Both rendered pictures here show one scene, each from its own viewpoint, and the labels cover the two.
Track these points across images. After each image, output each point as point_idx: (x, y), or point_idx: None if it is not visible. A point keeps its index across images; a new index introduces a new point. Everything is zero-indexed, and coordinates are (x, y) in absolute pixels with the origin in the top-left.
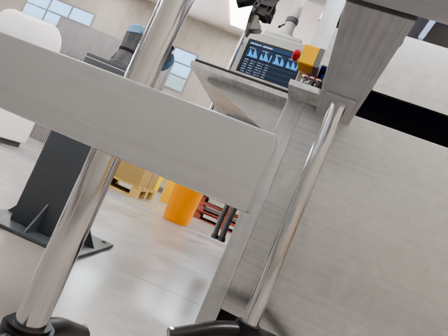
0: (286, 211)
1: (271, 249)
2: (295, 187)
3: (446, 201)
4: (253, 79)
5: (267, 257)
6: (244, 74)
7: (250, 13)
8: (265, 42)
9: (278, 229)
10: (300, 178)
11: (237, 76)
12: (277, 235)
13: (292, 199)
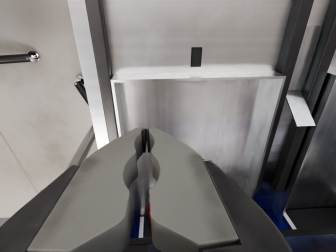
0: (79, 147)
1: (86, 133)
2: (73, 157)
3: None
4: (108, 137)
5: (89, 130)
6: (116, 117)
7: (8, 226)
8: None
9: (84, 139)
10: (69, 163)
11: (88, 104)
12: (84, 138)
13: (75, 153)
